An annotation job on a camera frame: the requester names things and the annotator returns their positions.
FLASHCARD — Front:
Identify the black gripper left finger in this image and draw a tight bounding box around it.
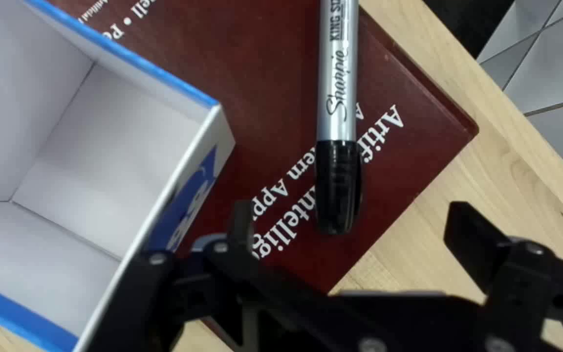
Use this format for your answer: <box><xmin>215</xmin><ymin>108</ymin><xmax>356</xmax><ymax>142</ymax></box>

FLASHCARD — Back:
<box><xmin>88</xmin><ymin>200</ymin><xmax>362</xmax><ymax>352</ymax></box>

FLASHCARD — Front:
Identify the white blue cardboard box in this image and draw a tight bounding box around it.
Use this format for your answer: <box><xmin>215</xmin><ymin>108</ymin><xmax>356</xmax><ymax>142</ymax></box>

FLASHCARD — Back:
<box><xmin>0</xmin><ymin>0</ymin><xmax>239</xmax><ymax>352</ymax></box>

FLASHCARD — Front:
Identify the silver black Sharpie marker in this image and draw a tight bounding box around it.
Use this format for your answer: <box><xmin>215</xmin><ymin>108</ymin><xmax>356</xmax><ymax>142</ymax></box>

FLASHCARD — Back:
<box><xmin>313</xmin><ymin>0</ymin><xmax>366</xmax><ymax>239</ymax></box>

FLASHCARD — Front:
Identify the maroon hardcover book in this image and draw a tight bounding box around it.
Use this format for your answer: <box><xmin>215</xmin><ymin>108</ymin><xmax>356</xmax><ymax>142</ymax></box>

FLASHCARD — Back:
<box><xmin>49</xmin><ymin>0</ymin><xmax>481</xmax><ymax>352</ymax></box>

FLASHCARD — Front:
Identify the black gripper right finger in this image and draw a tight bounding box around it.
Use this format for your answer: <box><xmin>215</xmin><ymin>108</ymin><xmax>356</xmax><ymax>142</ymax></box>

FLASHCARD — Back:
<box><xmin>444</xmin><ymin>200</ymin><xmax>563</xmax><ymax>352</ymax></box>

